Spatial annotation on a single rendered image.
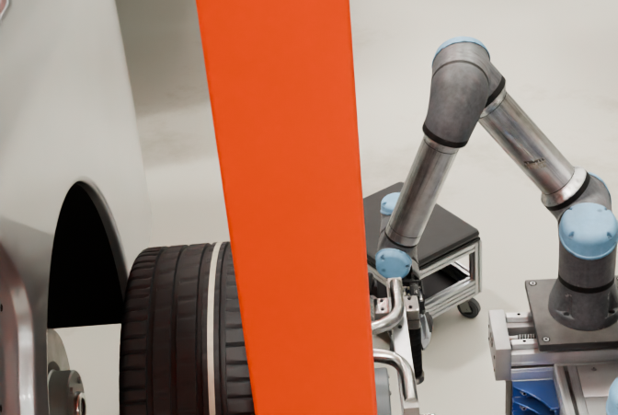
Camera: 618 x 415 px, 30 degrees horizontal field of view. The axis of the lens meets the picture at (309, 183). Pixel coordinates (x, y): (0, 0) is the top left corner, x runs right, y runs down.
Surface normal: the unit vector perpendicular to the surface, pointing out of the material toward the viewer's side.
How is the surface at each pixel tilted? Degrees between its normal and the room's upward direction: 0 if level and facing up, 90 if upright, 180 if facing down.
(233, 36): 90
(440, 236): 0
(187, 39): 0
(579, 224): 7
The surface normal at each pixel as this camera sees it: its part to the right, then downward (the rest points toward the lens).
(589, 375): -0.08, -0.84
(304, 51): 0.02, 0.53
